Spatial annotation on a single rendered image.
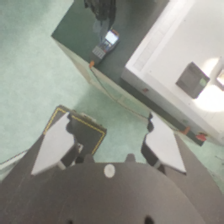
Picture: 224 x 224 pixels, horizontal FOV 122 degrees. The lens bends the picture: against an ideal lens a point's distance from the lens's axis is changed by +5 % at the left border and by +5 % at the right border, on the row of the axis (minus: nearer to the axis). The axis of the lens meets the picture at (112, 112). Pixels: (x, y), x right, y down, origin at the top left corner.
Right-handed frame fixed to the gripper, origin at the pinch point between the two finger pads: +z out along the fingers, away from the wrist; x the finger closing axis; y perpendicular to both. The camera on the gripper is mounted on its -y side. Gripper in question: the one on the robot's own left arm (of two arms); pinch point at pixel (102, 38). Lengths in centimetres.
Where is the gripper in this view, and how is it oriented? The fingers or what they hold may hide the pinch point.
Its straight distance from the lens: 49.5
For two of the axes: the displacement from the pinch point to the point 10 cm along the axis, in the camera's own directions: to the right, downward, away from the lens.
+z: -2.3, 1.3, 9.6
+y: -5.8, 7.8, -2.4
